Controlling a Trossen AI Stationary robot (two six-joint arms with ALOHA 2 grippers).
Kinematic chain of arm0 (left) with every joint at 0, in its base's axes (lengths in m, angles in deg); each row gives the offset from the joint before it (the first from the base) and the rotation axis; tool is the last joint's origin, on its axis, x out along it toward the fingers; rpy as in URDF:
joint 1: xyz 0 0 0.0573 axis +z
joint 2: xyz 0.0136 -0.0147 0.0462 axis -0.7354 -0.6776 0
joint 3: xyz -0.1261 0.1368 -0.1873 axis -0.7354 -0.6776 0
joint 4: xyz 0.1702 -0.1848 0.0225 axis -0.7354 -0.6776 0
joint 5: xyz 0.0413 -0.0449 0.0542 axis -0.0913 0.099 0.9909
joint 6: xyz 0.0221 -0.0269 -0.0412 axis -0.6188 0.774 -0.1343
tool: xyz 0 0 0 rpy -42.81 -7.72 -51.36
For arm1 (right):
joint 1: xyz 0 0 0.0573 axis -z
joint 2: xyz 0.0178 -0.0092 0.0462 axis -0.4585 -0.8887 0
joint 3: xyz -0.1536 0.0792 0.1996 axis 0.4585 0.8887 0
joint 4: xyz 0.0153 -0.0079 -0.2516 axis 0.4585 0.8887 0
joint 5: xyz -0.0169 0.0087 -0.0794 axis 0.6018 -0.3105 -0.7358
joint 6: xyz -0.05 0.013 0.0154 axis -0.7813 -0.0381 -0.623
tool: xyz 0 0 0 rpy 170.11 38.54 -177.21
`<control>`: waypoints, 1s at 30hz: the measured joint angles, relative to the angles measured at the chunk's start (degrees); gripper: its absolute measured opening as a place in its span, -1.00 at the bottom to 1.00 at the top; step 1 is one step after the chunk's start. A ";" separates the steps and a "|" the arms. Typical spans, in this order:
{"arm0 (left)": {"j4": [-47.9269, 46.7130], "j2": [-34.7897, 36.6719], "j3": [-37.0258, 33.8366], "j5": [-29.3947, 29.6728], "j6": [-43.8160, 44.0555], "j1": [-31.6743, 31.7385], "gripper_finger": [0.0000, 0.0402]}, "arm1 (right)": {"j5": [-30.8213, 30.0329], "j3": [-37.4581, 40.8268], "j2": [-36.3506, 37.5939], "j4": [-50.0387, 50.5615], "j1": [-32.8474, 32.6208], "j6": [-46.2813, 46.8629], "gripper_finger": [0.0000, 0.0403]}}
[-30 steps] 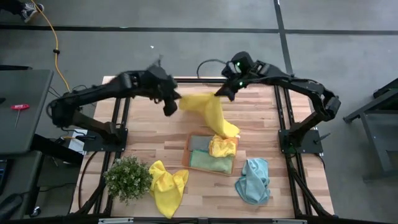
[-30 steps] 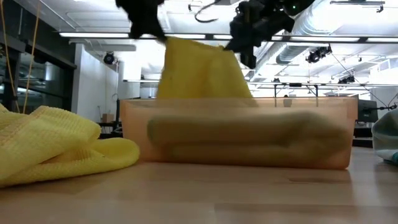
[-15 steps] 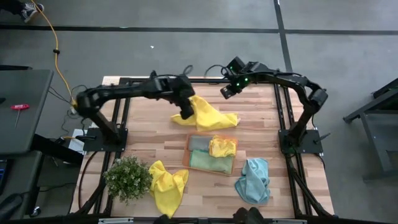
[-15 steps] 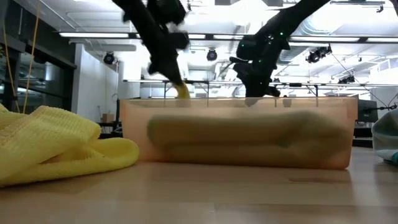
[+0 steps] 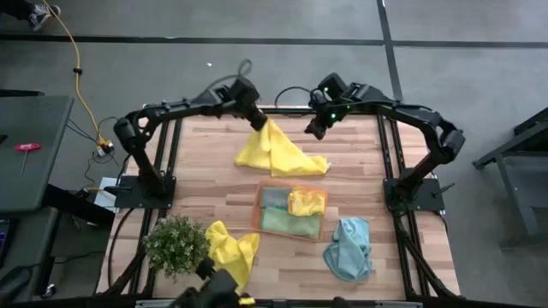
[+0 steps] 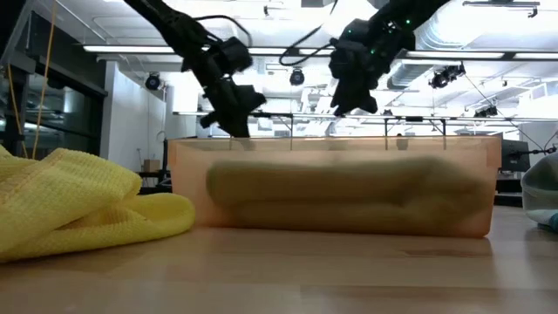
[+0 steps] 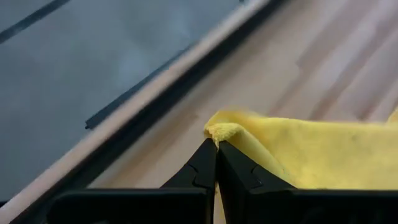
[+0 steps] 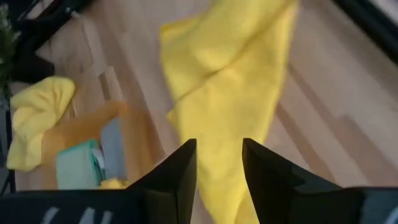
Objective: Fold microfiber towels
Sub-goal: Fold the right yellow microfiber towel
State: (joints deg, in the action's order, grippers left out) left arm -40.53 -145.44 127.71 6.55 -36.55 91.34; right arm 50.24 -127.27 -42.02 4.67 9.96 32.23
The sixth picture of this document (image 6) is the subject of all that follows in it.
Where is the orange translucent plastic bin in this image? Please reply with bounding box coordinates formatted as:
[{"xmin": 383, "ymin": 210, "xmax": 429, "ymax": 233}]
[{"xmin": 167, "ymin": 135, "xmax": 503, "ymax": 239}]

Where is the black boom stand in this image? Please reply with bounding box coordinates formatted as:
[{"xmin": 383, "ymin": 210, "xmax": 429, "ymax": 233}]
[{"xmin": 507, "ymin": 146, "xmax": 558, "ymax": 160}]

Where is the black right camera cable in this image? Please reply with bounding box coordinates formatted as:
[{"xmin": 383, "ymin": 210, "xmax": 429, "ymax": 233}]
[{"xmin": 278, "ymin": 0, "xmax": 339, "ymax": 67}]

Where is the black computer monitor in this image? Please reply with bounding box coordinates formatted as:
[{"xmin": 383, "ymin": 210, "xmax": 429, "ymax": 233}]
[{"xmin": 500, "ymin": 139, "xmax": 531, "ymax": 174}]

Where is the yellow waffle-weave towel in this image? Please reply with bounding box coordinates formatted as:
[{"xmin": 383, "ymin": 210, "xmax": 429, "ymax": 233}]
[{"xmin": 0, "ymin": 145, "xmax": 197, "ymax": 263}]

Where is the black camera cable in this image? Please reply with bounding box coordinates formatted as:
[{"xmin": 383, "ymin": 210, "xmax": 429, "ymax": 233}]
[
  {"xmin": 191, "ymin": 14, "xmax": 254, "ymax": 47},
  {"xmin": 278, "ymin": 0, "xmax": 339, "ymax": 67}
]

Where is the black left camera cable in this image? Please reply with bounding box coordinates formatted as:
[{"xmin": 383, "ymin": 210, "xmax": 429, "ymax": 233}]
[{"xmin": 191, "ymin": 14, "xmax": 254, "ymax": 47}]

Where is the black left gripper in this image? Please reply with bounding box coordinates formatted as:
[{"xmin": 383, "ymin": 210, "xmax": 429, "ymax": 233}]
[{"xmin": 194, "ymin": 37, "xmax": 254, "ymax": 139}]

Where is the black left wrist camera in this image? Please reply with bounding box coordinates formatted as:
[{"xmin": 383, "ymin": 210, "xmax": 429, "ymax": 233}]
[{"xmin": 235, "ymin": 85, "xmax": 268, "ymax": 113}]

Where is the green microfiber towel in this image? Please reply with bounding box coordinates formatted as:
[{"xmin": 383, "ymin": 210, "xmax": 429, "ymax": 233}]
[{"xmin": 206, "ymin": 155, "xmax": 486, "ymax": 209}]

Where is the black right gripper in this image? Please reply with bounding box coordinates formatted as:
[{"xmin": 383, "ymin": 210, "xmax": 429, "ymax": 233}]
[{"xmin": 329, "ymin": 19, "xmax": 415, "ymax": 115}]

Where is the white strip light bar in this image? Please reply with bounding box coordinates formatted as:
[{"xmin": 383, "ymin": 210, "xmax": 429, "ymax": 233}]
[{"xmin": 81, "ymin": 42, "xmax": 558, "ymax": 62}]

